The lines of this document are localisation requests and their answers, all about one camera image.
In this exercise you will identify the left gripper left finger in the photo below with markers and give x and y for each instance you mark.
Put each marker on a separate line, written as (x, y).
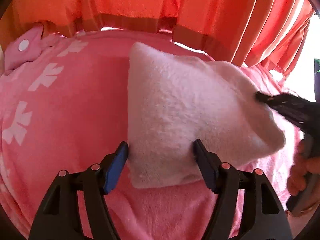
(74, 205)

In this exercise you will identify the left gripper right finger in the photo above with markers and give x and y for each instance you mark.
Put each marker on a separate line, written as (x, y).
(263, 216)

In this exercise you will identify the beige sweater with black hearts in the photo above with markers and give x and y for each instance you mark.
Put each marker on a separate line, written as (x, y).
(175, 100)

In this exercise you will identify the person's right hand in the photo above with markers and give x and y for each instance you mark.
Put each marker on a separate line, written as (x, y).
(296, 181)

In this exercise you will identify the orange curtain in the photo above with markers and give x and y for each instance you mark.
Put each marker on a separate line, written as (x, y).
(250, 32)

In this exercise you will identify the pink fleece blanket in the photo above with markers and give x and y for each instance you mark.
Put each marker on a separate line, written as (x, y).
(67, 108)

